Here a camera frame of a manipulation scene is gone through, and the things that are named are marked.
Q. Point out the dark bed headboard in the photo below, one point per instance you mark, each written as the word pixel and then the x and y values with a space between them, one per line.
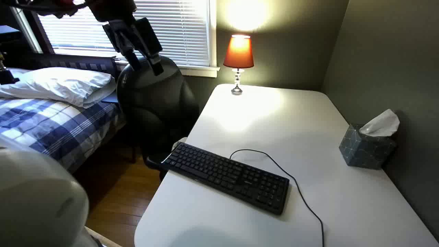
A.
pixel 76 62

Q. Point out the white window blinds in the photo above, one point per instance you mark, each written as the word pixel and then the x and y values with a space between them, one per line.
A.
pixel 186 32

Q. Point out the orange shade table lamp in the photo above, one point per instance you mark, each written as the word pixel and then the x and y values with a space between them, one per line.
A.
pixel 237 51

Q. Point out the black office chair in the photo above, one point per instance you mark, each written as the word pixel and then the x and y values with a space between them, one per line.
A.
pixel 157 105

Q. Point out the grey patterned tissue box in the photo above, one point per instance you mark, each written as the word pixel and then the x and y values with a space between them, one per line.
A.
pixel 365 151

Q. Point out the white pillow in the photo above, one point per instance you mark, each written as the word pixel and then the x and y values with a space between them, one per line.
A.
pixel 59 84

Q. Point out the white window sill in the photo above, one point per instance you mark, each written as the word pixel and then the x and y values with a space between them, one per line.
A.
pixel 200 72

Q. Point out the black computer keyboard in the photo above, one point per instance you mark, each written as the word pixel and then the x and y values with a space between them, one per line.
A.
pixel 227 176

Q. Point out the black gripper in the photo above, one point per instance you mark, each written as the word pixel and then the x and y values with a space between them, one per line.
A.
pixel 123 36

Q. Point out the blue plaid bed blanket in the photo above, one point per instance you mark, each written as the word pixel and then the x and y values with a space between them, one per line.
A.
pixel 49 125

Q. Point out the white tissue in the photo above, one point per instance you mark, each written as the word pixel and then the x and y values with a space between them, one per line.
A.
pixel 380 124

